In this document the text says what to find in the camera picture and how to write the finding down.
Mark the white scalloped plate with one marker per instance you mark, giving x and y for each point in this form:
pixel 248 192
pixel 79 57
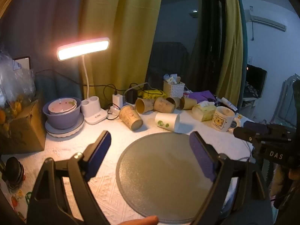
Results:
pixel 64 132

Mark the white cup with green print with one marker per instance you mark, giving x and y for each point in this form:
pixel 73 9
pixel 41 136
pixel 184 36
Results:
pixel 166 121

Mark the white charger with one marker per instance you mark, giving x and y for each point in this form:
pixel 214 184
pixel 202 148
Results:
pixel 117 100

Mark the pink bowl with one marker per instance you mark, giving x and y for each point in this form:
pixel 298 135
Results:
pixel 62 106

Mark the white air conditioner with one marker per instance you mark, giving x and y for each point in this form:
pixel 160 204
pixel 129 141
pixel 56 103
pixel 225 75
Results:
pixel 264 22

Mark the black headphones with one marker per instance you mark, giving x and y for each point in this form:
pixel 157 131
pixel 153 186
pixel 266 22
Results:
pixel 14 172

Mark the cardboard box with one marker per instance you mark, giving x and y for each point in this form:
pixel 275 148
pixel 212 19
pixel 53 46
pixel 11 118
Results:
pixel 23 131

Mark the clear plastic bag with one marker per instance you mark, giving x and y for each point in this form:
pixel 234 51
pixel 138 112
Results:
pixel 14 82

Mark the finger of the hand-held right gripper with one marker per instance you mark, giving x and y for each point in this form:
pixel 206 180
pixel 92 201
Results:
pixel 243 134
pixel 255 127

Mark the white textured tablecloth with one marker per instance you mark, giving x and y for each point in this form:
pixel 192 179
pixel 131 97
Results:
pixel 70 150

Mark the yellow tissue pack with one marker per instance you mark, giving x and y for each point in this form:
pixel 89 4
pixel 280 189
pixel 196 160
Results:
pixel 204 111

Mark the purple cloth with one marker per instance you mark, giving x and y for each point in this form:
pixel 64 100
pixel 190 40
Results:
pixel 201 96

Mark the white desk lamp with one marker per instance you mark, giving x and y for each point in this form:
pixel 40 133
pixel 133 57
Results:
pixel 83 49

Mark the purple bowl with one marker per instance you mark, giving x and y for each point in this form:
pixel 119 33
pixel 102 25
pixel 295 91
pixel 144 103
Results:
pixel 62 120

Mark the black power adapter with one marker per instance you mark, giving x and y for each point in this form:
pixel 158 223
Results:
pixel 131 96

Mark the brown printed paper cup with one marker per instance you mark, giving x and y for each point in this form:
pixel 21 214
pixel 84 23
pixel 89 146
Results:
pixel 175 101
pixel 130 118
pixel 163 104
pixel 144 105
pixel 189 103

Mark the round grey mat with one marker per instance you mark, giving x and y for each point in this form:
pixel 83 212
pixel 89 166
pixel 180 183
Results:
pixel 164 173

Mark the yellow snack packet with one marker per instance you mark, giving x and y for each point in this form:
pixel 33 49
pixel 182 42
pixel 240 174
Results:
pixel 152 94

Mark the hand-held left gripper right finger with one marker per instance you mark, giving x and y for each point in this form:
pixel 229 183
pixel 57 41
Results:
pixel 201 157

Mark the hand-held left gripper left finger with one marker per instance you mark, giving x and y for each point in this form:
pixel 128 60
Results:
pixel 100 152

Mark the white mug with bear print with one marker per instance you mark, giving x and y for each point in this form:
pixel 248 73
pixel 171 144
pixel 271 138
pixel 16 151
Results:
pixel 222 119

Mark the yellow curtain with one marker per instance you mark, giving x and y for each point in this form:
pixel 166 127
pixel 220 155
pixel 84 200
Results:
pixel 121 35
pixel 230 51

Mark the white tube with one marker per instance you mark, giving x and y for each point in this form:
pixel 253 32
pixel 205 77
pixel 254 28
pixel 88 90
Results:
pixel 228 102

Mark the white woven basket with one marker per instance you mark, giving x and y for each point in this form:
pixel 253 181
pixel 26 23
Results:
pixel 174 89

